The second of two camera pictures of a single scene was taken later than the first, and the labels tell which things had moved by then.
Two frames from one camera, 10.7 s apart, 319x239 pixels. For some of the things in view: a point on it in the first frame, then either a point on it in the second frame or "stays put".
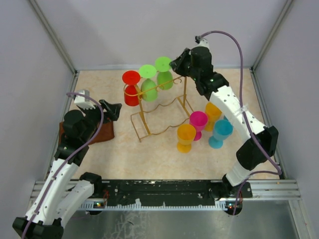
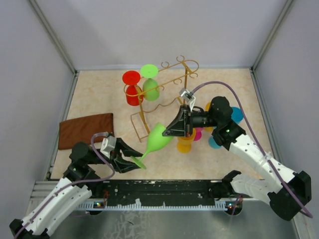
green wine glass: [165, 80] → [156, 142]
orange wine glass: [186, 133] stays put
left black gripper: [112, 111] → [120, 164]
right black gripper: [176, 65] → [182, 125]
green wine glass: [149, 90] stays put
